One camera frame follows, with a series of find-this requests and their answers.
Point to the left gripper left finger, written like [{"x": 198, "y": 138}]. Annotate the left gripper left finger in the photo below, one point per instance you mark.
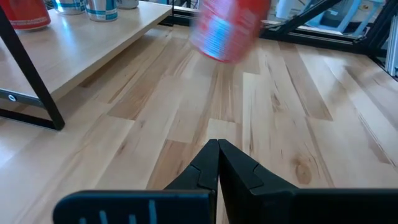
[{"x": 199, "y": 177}]

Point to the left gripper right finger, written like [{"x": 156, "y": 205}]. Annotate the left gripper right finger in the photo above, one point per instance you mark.
[{"x": 245, "y": 186}]

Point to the red Fanta can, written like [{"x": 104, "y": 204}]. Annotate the red Fanta can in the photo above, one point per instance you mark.
[
  {"x": 25, "y": 12},
  {"x": 230, "y": 31}
]

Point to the white Celsius can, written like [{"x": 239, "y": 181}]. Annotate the white Celsius can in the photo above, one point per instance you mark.
[{"x": 127, "y": 3}]

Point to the blue and silver slim can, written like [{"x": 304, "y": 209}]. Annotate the blue and silver slim can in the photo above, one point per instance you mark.
[
  {"x": 101, "y": 11},
  {"x": 69, "y": 6}
]

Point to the black aluminium rig frame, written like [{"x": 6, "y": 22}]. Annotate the black aluminium rig frame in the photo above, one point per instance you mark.
[{"x": 311, "y": 40}]

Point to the wooden shelf with black frame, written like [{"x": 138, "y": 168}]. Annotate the wooden shelf with black frame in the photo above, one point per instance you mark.
[{"x": 93, "y": 46}]

